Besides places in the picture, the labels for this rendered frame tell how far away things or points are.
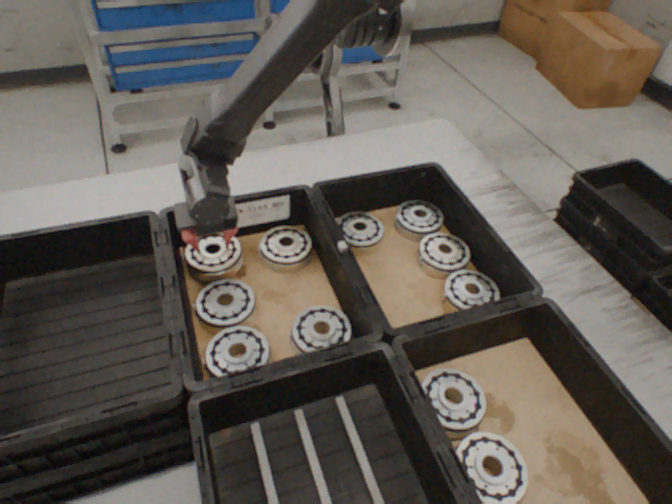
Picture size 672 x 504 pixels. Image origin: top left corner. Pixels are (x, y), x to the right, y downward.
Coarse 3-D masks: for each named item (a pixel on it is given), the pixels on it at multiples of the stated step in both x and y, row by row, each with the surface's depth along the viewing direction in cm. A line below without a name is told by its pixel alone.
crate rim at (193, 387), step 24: (264, 192) 96; (288, 192) 97; (312, 192) 97; (168, 240) 86; (336, 240) 88; (168, 264) 81; (360, 288) 80; (288, 360) 70; (192, 384) 66; (216, 384) 66
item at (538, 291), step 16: (352, 176) 102; (368, 176) 102; (384, 176) 103; (448, 176) 104; (320, 192) 97; (336, 224) 91; (496, 240) 91; (352, 256) 85; (512, 256) 88; (528, 272) 85; (368, 288) 81; (480, 304) 79; (496, 304) 80; (384, 320) 76; (432, 320) 77; (448, 320) 77; (384, 336) 75
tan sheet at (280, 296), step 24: (240, 240) 100; (264, 264) 96; (312, 264) 97; (192, 288) 91; (264, 288) 92; (288, 288) 92; (312, 288) 92; (192, 312) 87; (264, 312) 88; (288, 312) 88; (288, 336) 84
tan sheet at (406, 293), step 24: (384, 216) 108; (384, 240) 103; (408, 240) 103; (360, 264) 98; (384, 264) 98; (408, 264) 98; (384, 288) 94; (408, 288) 94; (432, 288) 94; (384, 312) 89; (408, 312) 90; (432, 312) 90
